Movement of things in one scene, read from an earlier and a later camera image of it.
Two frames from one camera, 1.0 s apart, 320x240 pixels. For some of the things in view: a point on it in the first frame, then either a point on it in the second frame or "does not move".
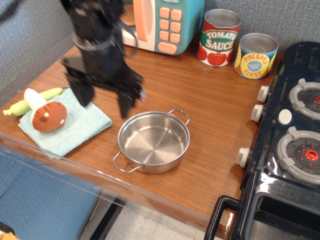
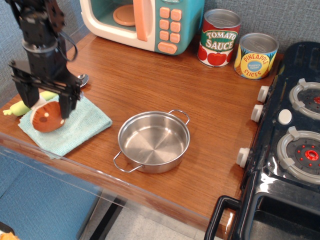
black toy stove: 280,197 does not move
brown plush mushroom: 46,116 does not move
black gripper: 102,66 -> 46,66
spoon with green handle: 21,107 does not move
